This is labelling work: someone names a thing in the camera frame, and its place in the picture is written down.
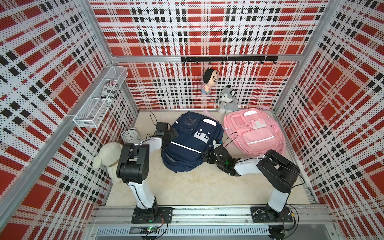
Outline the navy blue backpack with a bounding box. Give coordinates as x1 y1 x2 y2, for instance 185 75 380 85
161 112 224 173

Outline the pink school backpack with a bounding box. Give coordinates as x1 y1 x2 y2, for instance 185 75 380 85
205 108 286 157

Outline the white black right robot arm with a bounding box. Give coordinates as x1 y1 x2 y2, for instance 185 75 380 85
202 145 301 223

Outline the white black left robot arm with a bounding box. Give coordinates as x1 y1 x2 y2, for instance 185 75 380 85
116 122 178 224

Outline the white alarm clock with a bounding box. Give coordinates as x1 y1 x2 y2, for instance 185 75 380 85
121 128 142 145

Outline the grey white husky plush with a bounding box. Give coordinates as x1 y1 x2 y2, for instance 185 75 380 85
218 85 239 114

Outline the cream teddy bear plush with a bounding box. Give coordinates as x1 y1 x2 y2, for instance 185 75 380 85
92 142 123 184

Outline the striped can on shelf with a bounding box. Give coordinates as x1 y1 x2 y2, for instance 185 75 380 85
101 81 118 103

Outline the cartoon boy doll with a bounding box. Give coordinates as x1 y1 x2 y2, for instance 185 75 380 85
202 69 219 94

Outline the green circuit board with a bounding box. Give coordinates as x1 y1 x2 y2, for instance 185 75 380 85
129 227 159 235

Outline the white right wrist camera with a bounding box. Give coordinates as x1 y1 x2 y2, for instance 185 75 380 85
213 139 223 149

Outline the white wire mesh shelf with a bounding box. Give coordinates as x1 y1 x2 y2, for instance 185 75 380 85
74 66 128 129

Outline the black wall hook rail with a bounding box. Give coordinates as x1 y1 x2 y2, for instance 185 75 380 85
181 56 279 64

